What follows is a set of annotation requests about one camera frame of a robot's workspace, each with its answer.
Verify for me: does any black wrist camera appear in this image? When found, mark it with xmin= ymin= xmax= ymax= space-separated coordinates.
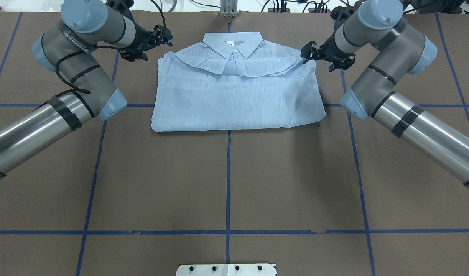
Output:
xmin=330 ymin=6 xmax=357 ymax=22
xmin=105 ymin=0 xmax=135 ymax=14

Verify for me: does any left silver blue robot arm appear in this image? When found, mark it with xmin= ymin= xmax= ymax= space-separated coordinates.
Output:
xmin=0 ymin=0 xmax=173 ymax=180

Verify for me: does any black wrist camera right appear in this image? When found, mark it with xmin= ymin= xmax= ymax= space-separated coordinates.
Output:
xmin=330 ymin=6 xmax=357 ymax=22

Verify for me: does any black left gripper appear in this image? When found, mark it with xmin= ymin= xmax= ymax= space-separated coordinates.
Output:
xmin=119 ymin=25 xmax=173 ymax=62

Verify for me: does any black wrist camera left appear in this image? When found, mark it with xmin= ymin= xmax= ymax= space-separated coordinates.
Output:
xmin=105 ymin=0 xmax=135 ymax=14

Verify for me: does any grey aluminium frame post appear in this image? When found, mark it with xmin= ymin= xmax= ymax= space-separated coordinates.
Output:
xmin=220 ymin=0 xmax=239 ymax=18

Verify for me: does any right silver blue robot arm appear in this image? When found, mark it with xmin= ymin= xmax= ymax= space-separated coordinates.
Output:
xmin=301 ymin=0 xmax=469 ymax=189

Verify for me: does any light blue button-up shirt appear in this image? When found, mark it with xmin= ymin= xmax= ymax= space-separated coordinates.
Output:
xmin=151 ymin=33 xmax=327 ymax=132

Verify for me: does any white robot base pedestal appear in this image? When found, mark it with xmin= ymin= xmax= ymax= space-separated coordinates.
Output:
xmin=176 ymin=263 xmax=278 ymax=276

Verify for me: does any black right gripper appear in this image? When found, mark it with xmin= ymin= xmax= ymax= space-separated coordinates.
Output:
xmin=300 ymin=41 xmax=355 ymax=73

